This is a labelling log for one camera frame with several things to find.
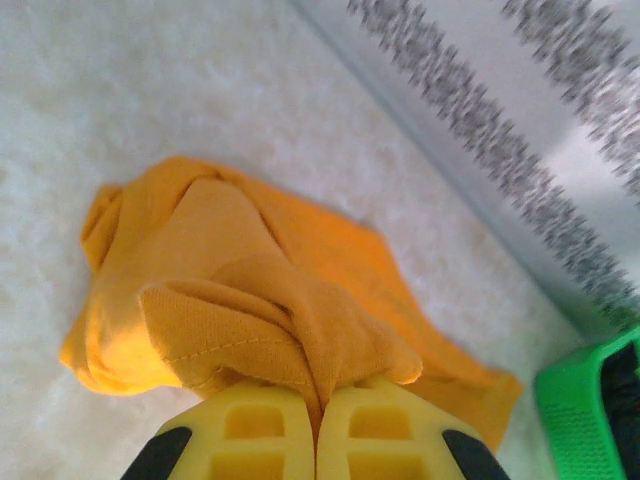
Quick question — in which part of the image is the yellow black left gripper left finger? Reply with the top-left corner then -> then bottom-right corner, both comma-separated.
119,382 -> 321,480

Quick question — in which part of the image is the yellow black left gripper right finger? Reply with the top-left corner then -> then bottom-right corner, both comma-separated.
319,374 -> 511,480

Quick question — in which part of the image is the orange t-shirt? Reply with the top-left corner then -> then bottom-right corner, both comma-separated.
58,155 -> 525,454

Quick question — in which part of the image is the green plastic basket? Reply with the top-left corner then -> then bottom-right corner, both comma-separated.
533,324 -> 640,480

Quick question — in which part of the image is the black t-shirt pile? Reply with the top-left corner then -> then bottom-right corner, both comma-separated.
602,344 -> 640,480

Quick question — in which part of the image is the aluminium frame rail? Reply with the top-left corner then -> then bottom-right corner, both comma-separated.
287,0 -> 631,346

